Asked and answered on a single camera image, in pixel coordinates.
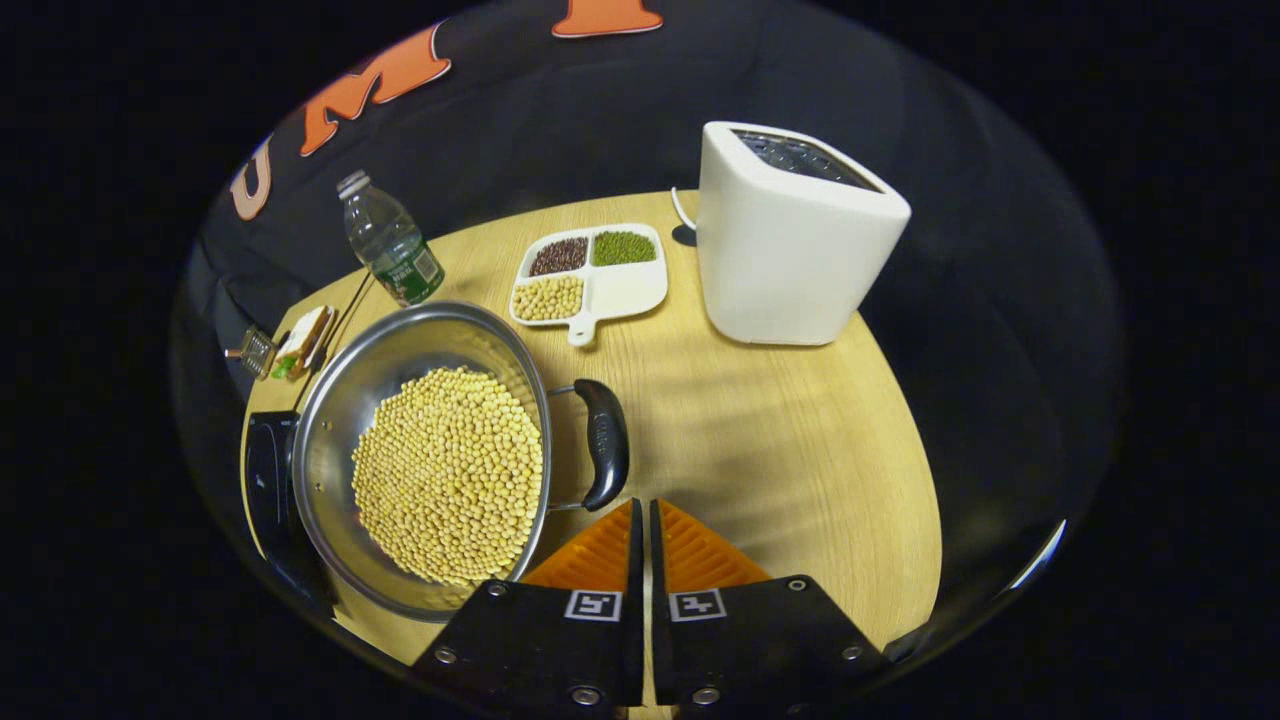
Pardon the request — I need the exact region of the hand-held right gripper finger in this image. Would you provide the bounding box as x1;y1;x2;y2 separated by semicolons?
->
412;498;647;716
650;498;891;717

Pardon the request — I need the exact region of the large pile of yellow soybeans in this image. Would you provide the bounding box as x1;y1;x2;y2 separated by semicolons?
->
350;366;545;587

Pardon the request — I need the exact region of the steel pot with black handles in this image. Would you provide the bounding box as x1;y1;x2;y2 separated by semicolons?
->
292;300;631;623

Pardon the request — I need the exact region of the black induction cooktop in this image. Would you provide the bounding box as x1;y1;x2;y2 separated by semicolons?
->
243;410;336;616

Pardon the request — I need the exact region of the white divided bean dish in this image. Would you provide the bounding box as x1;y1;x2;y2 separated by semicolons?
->
508;222;669;348

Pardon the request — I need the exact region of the small portion of soybeans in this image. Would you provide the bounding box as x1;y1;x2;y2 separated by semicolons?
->
512;276;585;322

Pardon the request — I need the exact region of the pile of green mung beans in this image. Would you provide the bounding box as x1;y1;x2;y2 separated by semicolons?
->
590;231;658;268

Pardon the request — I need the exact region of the pile of red beans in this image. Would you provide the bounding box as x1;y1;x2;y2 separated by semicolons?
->
528;236;590;278

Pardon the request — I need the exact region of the white knife block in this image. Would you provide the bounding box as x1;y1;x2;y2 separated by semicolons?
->
696;121;913;347

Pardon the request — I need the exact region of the sandwich on white plate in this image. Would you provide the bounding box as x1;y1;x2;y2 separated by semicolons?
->
270;305;339;381

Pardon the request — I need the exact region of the clear plastic water bottle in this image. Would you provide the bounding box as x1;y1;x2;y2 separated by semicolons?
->
337;170;447;308

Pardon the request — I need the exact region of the black power cable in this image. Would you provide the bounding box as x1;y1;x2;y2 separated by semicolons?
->
292;272;376;411

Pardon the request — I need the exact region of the wire mesh holder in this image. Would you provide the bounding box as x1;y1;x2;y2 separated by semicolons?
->
225;326;278;381

